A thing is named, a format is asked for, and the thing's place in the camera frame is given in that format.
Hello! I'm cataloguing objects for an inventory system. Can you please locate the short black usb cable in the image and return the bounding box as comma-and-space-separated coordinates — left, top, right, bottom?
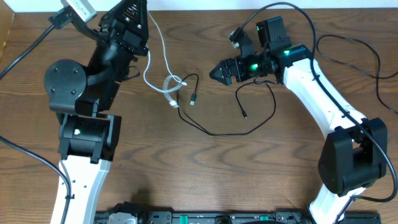
175, 73, 277, 137

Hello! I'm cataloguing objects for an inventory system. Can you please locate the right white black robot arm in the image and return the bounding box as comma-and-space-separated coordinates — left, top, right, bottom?
210, 17, 387, 223

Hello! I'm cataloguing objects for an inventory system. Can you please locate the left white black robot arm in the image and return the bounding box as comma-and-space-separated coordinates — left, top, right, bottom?
44, 0, 149, 223

